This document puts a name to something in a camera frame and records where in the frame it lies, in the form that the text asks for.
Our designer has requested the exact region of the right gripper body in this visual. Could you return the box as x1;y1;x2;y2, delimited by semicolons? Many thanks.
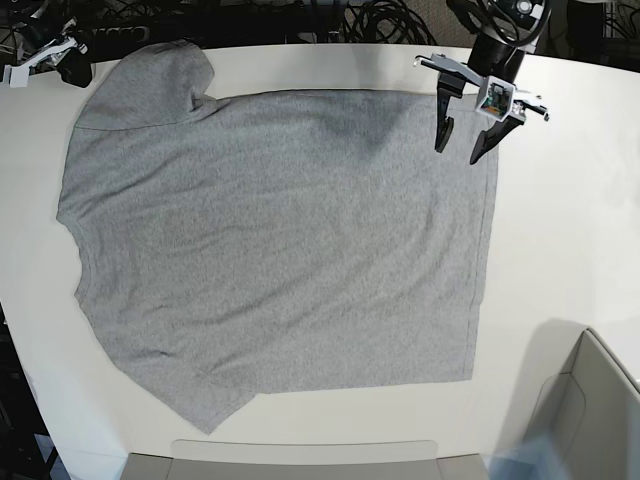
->
20;32;88;68

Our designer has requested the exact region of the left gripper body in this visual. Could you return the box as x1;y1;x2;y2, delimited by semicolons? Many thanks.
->
413;52;551;123

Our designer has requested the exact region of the grey T-shirt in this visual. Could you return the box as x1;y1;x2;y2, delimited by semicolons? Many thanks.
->
57;43;498;433

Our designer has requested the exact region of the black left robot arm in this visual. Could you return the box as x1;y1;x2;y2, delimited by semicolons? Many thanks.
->
414;0;552;165

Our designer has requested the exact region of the black power strip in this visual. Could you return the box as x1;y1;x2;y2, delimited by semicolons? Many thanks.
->
76;25;151;50

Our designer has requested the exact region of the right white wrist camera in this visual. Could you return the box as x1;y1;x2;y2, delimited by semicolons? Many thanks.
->
2;65;30;88

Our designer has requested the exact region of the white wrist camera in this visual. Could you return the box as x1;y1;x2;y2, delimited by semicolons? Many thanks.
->
474;76;526;123
2;65;30;88

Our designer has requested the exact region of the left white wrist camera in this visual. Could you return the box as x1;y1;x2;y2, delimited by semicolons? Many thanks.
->
474;76;526;123

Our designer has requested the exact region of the black cable bundle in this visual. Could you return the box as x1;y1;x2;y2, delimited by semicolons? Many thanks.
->
319;0;441;49

